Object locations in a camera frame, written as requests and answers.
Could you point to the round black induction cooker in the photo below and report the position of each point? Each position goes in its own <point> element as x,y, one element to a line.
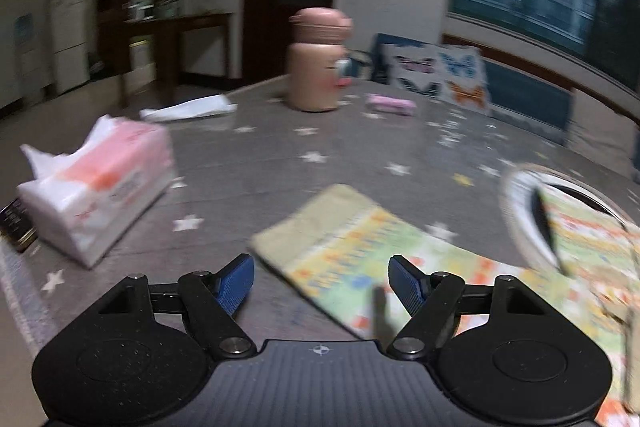
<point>547,227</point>

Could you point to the grey star print tablecloth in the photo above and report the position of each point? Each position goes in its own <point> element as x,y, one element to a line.
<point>250,157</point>

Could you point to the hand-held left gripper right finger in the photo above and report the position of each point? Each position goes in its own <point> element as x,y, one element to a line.
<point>407,282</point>

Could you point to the dark wooden side table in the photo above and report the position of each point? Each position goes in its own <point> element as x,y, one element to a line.
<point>175,27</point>

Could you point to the beige plain pillow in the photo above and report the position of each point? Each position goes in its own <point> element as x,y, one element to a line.
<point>600,137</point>

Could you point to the butterfly print pillow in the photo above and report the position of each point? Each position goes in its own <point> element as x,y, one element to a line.
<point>435,72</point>

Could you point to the cartoon print children's pants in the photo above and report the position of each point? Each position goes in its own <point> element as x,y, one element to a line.
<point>350,252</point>

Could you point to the small black box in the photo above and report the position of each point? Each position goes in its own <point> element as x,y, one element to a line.
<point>17,224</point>

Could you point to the blue sofa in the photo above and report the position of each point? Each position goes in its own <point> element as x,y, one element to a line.
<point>525,102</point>

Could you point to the pink white tissue pack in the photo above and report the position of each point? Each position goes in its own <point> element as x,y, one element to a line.
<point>100,192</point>

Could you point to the pink cartoon water bottle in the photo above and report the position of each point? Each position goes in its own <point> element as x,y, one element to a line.
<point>315,67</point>

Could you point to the white refrigerator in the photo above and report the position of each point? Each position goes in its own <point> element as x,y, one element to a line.
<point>70,42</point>

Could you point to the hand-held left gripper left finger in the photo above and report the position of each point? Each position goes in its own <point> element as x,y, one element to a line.
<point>235,282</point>

